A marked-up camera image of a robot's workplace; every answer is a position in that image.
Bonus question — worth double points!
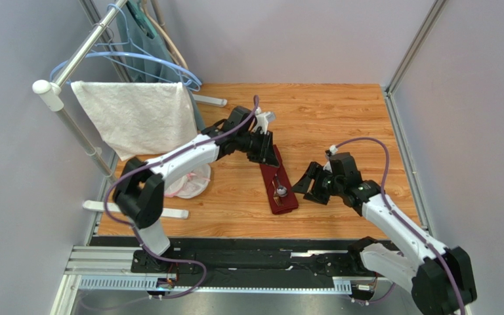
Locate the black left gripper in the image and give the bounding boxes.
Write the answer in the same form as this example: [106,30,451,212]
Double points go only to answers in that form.
[237,131,281,168]

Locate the wooden handled spoon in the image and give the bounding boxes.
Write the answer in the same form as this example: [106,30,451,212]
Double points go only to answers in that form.
[274,174,287,197]

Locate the dark red cloth napkin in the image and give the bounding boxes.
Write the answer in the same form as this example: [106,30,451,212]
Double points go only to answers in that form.
[260,145,299,215]

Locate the wooden handled fork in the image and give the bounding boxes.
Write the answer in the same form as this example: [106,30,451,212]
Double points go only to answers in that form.
[272,180,283,207]

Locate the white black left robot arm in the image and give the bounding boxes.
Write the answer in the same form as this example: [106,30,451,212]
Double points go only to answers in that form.
[112,106,280,255]

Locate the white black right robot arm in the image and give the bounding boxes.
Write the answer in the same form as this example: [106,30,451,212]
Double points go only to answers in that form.
[292,152,477,314]

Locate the white mesh laundry bag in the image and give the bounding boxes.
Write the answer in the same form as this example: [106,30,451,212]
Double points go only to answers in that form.
[164,164,211,199]

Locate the white towel on rack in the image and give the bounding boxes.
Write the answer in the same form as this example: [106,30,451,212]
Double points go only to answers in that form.
[78,82,199,160]

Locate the teal garment on hanger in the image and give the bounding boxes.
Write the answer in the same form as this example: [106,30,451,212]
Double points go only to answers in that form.
[115,1,205,138]

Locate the beige wooden hanger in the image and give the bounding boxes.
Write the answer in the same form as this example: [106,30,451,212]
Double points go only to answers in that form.
[140,0,189,70]

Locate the metal clothes drying rack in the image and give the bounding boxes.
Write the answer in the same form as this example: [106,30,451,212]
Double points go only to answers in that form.
[32,0,228,220]

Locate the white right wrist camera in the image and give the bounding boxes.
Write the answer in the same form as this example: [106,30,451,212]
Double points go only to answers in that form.
[323,144,338,172]

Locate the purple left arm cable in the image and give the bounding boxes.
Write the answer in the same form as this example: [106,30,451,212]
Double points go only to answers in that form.
[103,94,261,300]

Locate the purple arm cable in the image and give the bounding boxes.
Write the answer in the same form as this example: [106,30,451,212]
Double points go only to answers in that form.
[103,94,261,300]
[333,136,467,315]

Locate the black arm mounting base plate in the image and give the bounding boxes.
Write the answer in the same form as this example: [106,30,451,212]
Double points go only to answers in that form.
[91,236,388,289]

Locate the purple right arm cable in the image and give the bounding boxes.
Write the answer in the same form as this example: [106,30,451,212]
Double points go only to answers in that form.
[333,136,467,315]

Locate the aluminium frame rail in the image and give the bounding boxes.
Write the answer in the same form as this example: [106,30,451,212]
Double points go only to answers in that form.
[50,244,473,315]

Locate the blue wire hanger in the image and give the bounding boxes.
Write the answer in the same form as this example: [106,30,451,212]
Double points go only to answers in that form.
[49,3,203,93]

